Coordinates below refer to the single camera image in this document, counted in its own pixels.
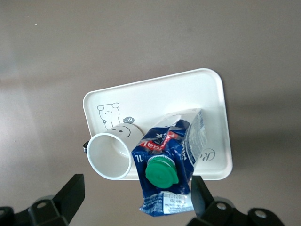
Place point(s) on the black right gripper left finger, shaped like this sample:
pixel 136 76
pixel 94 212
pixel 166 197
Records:
pixel 61 207

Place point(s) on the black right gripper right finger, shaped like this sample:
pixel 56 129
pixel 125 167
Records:
pixel 207 209

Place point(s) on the blue white milk carton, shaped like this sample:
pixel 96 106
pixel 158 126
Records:
pixel 164 153

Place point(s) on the cream rabbit print tray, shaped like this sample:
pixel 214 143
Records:
pixel 164 94

